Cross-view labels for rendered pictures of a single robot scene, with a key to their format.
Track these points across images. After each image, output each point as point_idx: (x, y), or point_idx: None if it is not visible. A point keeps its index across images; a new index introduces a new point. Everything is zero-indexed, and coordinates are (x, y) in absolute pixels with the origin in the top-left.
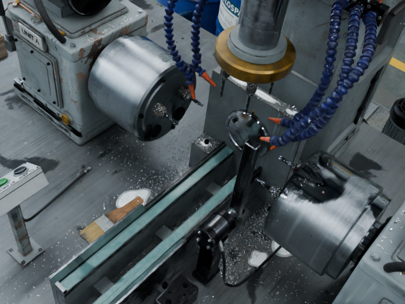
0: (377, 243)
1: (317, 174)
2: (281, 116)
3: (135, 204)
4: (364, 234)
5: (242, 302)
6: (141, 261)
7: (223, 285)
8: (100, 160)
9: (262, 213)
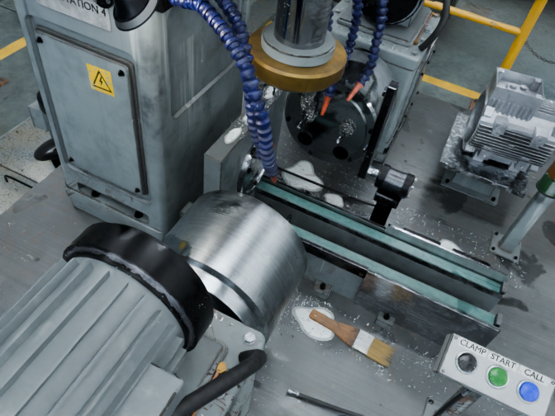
0: (400, 52)
1: (354, 76)
2: (274, 104)
3: (322, 315)
4: (386, 63)
5: None
6: (426, 260)
7: None
8: (266, 383)
9: None
